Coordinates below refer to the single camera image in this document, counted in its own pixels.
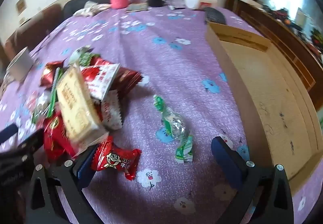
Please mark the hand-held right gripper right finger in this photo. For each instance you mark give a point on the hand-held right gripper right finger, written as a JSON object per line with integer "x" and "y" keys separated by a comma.
{"x": 227, "y": 161}

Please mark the black glasses case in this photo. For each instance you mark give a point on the black glasses case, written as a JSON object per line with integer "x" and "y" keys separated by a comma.
{"x": 214, "y": 15}

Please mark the wooden cabinet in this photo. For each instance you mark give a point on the wooden cabinet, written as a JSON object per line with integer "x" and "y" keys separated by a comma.
{"x": 282, "y": 42}

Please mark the white mug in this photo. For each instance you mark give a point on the white mug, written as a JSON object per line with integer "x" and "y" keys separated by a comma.
{"x": 21, "y": 65}

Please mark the beige cracker packet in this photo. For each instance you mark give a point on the beige cracker packet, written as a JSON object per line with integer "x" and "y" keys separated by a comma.
{"x": 75, "y": 102}

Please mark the purple floral tablecloth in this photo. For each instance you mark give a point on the purple floral tablecloth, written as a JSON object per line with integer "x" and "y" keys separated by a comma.
{"x": 164, "y": 62}

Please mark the pile of snack packets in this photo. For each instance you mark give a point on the pile of snack packets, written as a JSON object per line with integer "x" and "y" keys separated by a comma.
{"x": 126, "y": 77}

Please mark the white gloves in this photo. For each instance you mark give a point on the white gloves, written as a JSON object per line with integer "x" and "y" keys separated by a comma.
{"x": 90, "y": 9}

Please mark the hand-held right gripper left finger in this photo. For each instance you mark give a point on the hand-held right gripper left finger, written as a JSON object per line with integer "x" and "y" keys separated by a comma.
{"x": 84, "y": 171}

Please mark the brown chair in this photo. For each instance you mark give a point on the brown chair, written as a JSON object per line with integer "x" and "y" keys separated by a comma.
{"x": 37, "y": 24}

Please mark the red cartoon snack packet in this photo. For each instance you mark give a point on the red cartoon snack packet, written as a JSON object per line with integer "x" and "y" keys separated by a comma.
{"x": 118, "y": 158}

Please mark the assorted cabinet clutter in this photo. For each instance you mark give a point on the assorted cabinet clutter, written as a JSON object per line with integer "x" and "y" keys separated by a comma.
{"x": 287, "y": 15}

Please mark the cardboard box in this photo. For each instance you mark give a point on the cardboard box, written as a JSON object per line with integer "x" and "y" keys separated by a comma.
{"x": 265, "y": 87}

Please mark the small printed booklet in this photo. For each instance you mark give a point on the small printed booklet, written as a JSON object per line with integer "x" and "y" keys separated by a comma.
{"x": 137, "y": 6}

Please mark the green candy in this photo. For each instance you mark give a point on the green candy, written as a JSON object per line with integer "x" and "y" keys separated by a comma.
{"x": 174, "y": 123}

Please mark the small wall plaque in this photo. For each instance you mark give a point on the small wall plaque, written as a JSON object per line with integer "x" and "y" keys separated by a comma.
{"x": 21, "y": 6}

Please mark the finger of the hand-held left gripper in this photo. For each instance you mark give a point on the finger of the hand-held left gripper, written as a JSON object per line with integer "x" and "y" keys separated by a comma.
{"x": 29, "y": 142}
{"x": 7, "y": 132}

